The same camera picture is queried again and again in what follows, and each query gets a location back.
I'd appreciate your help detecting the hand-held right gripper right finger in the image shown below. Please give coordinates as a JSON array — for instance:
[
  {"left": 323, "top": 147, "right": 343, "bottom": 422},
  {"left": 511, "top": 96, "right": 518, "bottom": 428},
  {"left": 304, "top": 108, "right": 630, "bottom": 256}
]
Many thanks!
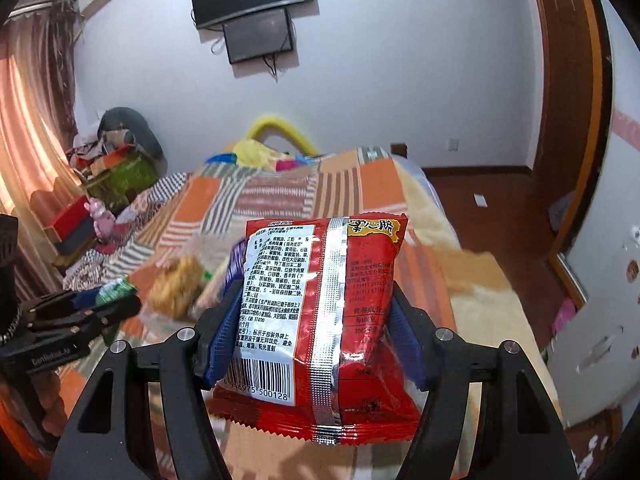
[{"left": 387, "top": 282, "right": 576, "bottom": 480}]

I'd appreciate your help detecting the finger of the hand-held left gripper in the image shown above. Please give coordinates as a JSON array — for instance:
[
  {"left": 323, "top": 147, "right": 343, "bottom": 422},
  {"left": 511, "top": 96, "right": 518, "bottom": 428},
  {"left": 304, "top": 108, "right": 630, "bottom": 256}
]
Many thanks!
[
  {"left": 27, "top": 294, "right": 144, "bottom": 346},
  {"left": 22, "top": 287, "right": 108, "bottom": 323}
]

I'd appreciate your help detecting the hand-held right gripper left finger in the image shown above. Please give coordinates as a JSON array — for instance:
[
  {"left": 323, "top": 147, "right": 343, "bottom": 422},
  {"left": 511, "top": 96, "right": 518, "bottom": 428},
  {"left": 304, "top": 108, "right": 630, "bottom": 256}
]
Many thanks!
[{"left": 50, "top": 280, "right": 246, "bottom": 480}]

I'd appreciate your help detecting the green snack packet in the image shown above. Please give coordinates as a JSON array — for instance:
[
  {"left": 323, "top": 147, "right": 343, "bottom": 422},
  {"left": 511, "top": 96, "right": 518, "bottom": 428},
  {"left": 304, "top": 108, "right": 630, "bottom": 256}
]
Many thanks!
[{"left": 95, "top": 279, "right": 138, "bottom": 306}]

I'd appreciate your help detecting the yellow cracker packet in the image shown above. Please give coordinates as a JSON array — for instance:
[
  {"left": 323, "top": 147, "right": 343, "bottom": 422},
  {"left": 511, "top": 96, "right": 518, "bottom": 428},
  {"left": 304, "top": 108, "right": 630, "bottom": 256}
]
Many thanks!
[{"left": 147, "top": 255, "right": 207, "bottom": 321}]

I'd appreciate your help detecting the red snack packet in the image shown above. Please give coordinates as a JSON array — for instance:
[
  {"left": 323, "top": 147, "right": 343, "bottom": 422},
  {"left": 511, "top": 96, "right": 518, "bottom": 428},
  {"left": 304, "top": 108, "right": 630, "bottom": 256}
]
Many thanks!
[{"left": 207, "top": 214, "right": 423, "bottom": 446}]

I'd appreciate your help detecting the clear plastic container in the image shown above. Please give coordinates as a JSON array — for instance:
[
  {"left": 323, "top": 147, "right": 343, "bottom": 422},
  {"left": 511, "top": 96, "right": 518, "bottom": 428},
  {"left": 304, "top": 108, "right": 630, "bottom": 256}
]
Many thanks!
[{"left": 142, "top": 230, "right": 248, "bottom": 323}]

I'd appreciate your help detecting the purple white long packet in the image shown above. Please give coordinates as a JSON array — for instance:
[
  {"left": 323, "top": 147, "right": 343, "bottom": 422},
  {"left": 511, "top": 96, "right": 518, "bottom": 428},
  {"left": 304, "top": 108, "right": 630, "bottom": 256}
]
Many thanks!
[{"left": 222, "top": 242, "right": 248, "bottom": 297}]

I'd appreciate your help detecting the pink plush toy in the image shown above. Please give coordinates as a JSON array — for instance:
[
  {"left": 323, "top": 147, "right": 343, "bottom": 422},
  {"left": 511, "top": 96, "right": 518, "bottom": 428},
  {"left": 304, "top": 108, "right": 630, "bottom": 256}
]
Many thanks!
[{"left": 89, "top": 199, "right": 117, "bottom": 241}]

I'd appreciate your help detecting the red box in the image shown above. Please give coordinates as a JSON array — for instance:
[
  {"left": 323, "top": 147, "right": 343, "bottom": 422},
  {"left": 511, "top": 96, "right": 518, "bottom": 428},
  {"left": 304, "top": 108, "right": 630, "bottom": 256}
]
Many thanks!
[{"left": 52, "top": 195, "right": 94, "bottom": 242}]

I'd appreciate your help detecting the checked patterned quilt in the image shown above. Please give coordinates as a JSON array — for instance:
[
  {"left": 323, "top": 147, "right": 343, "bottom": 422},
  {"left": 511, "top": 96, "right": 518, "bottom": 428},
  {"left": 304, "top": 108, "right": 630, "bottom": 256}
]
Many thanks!
[{"left": 65, "top": 172, "right": 193, "bottom": 291}]

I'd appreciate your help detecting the grey pillow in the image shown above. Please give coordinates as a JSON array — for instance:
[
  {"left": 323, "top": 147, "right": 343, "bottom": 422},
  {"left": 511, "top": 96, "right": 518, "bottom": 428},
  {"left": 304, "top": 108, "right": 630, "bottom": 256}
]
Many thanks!
[{"left": 97, "top": 106, "right": 165, "bottom": 161}]

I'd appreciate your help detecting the white cabinet with stickers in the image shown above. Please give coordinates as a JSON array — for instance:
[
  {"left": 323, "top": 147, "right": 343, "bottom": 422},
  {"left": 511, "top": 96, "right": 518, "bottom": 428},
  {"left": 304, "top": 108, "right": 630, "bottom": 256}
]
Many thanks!
[{"left": 545, "top": 220, "right": 640, "bottom": 431}]

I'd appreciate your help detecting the pink brown curtain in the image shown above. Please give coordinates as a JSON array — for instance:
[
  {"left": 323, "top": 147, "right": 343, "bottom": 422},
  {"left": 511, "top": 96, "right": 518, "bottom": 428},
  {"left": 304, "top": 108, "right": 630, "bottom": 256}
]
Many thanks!
[{"left": 0, "top": 2, "right": 81, "bottom": 221}]

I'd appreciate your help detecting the yellow cloth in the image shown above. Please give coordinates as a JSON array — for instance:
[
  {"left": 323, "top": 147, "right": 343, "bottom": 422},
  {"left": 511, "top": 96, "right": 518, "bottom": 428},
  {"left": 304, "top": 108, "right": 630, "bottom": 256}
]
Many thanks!
[{"left": 232, "top": 139, "right": 291, "bottom": 171}]

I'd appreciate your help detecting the yellow foam tube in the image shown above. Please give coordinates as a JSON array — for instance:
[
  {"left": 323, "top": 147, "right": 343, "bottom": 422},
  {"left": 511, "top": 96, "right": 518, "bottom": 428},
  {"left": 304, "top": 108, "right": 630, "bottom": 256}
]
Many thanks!
[{"left": 245, "top": 116, "right": 318, "bottom": 157}]

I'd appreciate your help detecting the wooden door frame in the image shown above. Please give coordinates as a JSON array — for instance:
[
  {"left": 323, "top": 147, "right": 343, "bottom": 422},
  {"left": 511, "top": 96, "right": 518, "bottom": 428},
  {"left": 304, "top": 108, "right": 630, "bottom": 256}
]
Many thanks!
[{"left": 527, "top": 0, "right": 616, "bottom": 311}]

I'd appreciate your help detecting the small black wall monitor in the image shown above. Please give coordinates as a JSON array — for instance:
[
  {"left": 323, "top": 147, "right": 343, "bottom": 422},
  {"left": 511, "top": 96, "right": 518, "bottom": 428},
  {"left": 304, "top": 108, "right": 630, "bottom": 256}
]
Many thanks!
[{"left": 222, "top": 7, "right": 295, "bottom": 65}]

